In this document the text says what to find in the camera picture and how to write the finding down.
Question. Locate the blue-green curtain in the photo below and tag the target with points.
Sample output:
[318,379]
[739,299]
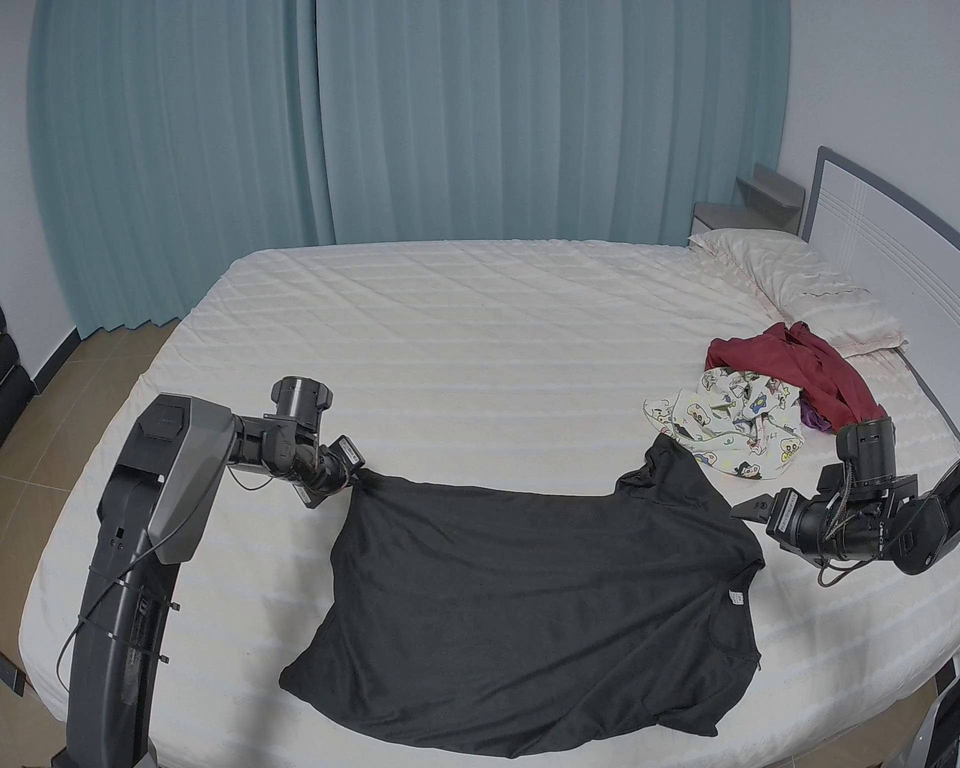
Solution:
[172,150]
[525,112]

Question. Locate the bed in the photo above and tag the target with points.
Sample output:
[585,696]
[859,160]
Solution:
[487,337]

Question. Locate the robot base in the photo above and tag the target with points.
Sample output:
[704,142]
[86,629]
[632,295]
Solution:
[939,727]

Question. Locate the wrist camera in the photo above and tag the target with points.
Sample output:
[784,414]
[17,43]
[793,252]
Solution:
[326,401]
[834,480]

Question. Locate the black chest of drawers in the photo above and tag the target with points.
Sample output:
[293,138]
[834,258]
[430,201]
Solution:
[11,375]

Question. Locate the white printed garment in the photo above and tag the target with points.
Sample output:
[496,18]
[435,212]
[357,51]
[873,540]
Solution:
[727,427]

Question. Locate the purple garment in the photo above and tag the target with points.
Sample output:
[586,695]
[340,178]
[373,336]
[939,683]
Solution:
[814,416]

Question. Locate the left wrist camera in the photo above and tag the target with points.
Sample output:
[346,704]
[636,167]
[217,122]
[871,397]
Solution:
[326,401]

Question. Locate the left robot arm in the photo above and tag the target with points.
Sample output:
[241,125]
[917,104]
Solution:
[172,465]

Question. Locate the black T-shirt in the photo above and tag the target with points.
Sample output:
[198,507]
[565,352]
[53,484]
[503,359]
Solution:
[525,600]

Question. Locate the cream pillow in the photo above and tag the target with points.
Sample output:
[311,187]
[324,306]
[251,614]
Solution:
[787,270]

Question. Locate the grey bedside table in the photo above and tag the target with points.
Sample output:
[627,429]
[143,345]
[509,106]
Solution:
[720,217]

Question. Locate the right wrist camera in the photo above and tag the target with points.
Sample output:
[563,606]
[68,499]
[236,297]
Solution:
[834,480]

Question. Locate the dark red garment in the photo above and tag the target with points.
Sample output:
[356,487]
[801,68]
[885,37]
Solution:
[832,375]

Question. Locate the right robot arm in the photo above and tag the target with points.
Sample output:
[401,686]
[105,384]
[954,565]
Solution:
[922,525]

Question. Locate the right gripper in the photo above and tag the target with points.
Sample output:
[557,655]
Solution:
[799,525]

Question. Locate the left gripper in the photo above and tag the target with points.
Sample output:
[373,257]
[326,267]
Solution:
[334,472]

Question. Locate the black power adapter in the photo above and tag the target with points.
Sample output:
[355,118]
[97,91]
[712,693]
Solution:
[10,673]

